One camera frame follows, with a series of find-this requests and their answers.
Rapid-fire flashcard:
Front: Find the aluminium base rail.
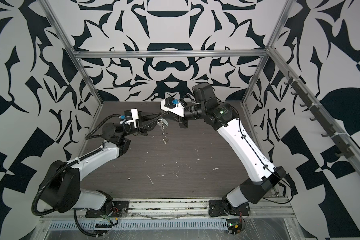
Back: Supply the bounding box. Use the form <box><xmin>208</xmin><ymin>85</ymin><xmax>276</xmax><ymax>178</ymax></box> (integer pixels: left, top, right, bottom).
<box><xmin>38</xmin><ymin>197</ymin><xmax>296</xmax><ymax>221</ymax></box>

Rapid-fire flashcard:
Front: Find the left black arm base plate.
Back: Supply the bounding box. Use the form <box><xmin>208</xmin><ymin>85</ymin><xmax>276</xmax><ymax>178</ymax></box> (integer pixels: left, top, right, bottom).
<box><xmin>85</xmin><ymin>201</ymin><xmax>130</xmax><ymax>218</ymax></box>

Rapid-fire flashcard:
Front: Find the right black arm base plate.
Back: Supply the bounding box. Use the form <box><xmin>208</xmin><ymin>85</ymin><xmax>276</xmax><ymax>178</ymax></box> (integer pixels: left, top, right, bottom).
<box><xmin>208</xmin><ymin>200</ymin><xmax>251</xmax><ymax>218</ymax></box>

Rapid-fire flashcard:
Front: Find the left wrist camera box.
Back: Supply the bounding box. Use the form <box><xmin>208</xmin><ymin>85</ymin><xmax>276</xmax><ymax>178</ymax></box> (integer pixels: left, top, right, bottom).
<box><xmin>120</xmin><ymin>109</ymin><xmax>139</xmax><ymax>129</ymax></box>

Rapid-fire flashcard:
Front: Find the white slotted cable duct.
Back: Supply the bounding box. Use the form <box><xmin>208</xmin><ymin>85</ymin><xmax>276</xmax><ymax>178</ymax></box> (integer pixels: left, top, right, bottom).
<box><xmin>46</xmin><ymin>218</ymin><xmax>229</xmax><ymax>231</ymax></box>

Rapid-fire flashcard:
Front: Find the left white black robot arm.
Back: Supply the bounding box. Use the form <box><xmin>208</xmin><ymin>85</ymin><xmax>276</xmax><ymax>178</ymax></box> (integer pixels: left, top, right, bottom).
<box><xmin>31</xmin><ymin>109</ymin><xmax>161</xmax><ymax>216</ymax></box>

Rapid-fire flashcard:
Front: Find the black corrugated cable hose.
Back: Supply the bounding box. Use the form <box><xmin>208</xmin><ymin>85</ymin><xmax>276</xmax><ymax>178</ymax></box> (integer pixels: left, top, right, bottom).
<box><xmin>30</xmin><ymin>113</ymin><xmax>122</xmax><ymax>217</ymax></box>

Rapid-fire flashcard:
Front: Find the black wall hook rail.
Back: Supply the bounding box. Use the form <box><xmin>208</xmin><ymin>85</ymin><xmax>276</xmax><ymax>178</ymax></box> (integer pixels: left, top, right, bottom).
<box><xmin>285</xmin><ymin>73</ymin><xmax>355</xmax><ymax>159</ymax></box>

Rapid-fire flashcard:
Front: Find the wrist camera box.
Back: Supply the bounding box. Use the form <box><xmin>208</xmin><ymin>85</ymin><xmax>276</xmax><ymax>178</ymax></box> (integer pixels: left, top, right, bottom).
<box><xmin>161</xmin><ymin>97</ymin><xmax>185</xmax><ymax>118</ymax></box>
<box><xmin>120</xmin><ymin>109</ymin><xmax>139</xmax><ymax>129</ymax></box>

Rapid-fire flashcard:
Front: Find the small green circuit board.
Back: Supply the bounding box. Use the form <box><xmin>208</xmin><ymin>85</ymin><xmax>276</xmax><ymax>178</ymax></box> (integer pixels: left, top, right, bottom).
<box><xmin>227</xmin><ymin>218</ymin><xmax>246</xmax><ymax>235</ymax></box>

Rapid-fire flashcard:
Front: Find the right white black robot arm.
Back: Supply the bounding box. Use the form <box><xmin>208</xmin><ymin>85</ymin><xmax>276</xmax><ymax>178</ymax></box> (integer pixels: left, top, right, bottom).
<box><xmin>161</xmin><ymin>83</ymin><xmax>287</xmax><ymax>209</ymax></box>

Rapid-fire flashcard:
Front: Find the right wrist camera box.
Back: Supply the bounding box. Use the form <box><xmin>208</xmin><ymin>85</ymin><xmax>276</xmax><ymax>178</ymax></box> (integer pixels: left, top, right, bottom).
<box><xmin>161</xmin><ymin>97</ymin><xmax>185</xmax><ymax>118</ymax></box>

